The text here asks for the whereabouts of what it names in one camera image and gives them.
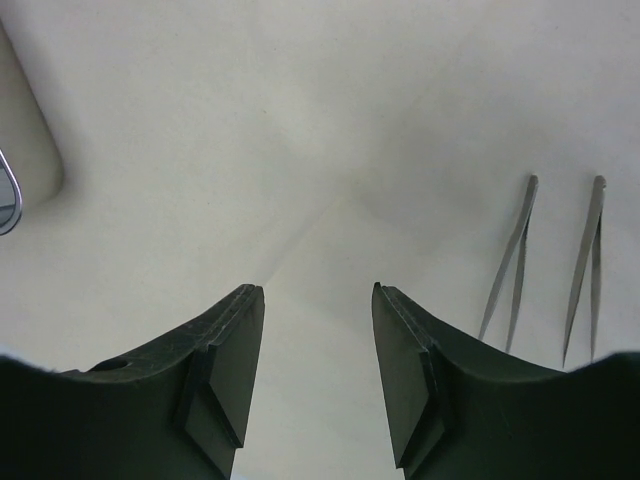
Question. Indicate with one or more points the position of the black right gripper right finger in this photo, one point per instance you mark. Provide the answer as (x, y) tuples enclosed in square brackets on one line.
[(460, 409)]

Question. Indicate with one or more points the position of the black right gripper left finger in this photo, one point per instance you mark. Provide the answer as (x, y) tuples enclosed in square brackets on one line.
[(176, 407)]

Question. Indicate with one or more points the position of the beige cloth wrap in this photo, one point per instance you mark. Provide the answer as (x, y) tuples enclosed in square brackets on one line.
[(316, 148)]

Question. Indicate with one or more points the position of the metal instrument tray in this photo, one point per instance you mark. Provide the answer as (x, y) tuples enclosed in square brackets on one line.
[(11, 201)]

